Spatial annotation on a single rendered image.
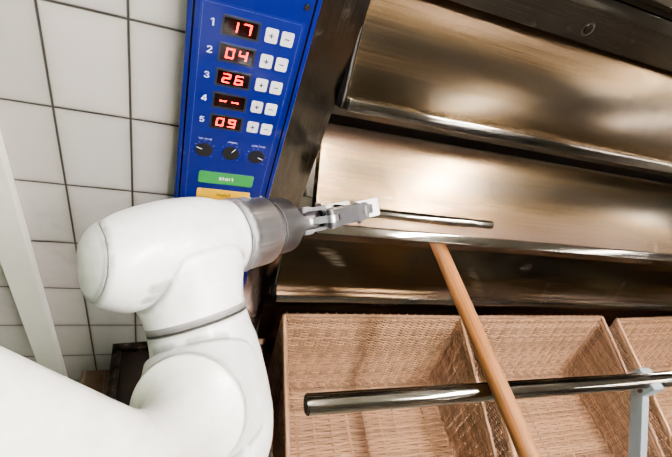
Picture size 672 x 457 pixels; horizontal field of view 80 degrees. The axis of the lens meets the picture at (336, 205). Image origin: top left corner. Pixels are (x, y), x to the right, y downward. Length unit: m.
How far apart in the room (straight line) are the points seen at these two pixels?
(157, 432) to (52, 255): 0.67
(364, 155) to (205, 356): 0.48
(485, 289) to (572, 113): 0.57
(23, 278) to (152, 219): 0.62
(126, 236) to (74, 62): 0.33
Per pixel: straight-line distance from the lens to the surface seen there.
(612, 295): 1.63
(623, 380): 1.01
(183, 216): 0.42
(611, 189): 1.17
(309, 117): 0.68
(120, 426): 0.29
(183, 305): 0.41
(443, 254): 0.86
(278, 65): 0.60
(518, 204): 0.95
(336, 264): 0.98
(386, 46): 0.65
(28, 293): 1.04
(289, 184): 0.76
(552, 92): 0.84
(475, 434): 1.32
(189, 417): 0.36
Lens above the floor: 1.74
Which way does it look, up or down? 40 degrees down
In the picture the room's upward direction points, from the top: 23 degrees clockwise
